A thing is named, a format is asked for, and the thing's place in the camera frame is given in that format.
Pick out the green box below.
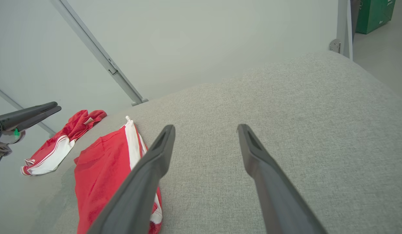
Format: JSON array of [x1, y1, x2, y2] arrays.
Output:
[[355, 0, 396, 34]]

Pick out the slanted grey metal post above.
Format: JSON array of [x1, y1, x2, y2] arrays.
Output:
[[50, 0, 144, 104]]

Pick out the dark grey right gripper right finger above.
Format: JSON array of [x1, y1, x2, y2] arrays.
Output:
[[237, 123, 328, 234]]

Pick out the thin slanted grey rail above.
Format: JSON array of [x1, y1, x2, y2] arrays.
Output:
[[0, 84, 57, 137]]

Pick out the grey metal hinge bracket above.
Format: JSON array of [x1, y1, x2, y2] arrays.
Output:
[[329, 39, 342, 54]]

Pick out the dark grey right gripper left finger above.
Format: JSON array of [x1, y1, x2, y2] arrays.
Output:
[[87, 124, 176, 234]]

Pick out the upright grey metal post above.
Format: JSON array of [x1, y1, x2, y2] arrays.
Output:
[[337, 0, 360, 62]]

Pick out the red shirt with white sleeves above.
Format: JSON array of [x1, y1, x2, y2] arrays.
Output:
[[21, 110, 107, 176]]

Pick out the red shorts with 23 print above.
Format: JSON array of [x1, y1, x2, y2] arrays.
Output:
[[74, 116, 163, 234]]

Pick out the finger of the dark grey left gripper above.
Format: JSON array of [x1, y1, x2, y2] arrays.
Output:
[[16, 106, 62, 132], [0, 101, 58, 131]]

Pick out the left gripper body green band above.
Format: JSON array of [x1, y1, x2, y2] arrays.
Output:
[[0, 118, 26, 156]]

